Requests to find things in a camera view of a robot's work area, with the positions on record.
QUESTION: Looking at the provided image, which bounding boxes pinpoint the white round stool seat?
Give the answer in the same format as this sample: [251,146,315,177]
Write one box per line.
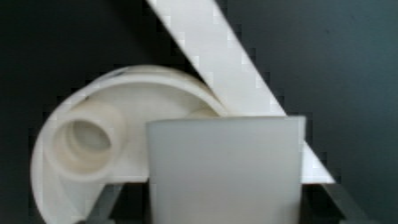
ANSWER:
[31,65,228,224]

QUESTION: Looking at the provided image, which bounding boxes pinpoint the white right fence wall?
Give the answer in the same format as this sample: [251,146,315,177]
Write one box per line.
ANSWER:
[146,0,336,185]

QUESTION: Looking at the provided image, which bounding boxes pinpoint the white stool leg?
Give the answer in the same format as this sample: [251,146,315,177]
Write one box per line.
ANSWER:
[148,117,306,224]

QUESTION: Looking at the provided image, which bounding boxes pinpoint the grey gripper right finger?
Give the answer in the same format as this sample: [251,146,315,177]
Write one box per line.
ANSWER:
[322,184,381,224]

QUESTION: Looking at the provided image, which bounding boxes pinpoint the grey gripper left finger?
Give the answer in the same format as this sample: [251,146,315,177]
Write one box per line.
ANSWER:
[77,184,123,224]

